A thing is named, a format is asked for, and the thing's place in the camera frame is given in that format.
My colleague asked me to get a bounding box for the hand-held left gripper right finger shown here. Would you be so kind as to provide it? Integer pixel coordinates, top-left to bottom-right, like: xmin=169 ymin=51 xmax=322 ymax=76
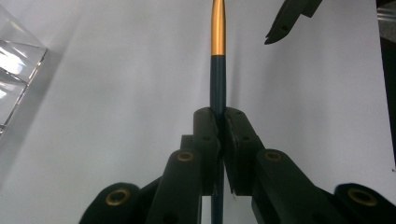
xmin=221 ymin=106 xmax=265 ymax=197

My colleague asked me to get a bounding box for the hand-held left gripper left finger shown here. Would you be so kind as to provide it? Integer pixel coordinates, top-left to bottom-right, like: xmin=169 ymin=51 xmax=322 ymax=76
xmin=180 ymin=106 xmax=222 ymax=197

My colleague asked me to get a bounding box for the dark pen with gold tip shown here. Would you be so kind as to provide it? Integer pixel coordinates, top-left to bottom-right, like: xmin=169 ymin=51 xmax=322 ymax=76
xmin=209 ymin=0 xmax=228 ymax=224

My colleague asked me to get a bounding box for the clear plastic pen holder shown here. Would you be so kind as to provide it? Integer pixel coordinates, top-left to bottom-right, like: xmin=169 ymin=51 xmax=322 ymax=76
xmin=0 ymin=4 xmax=49 ymax=135

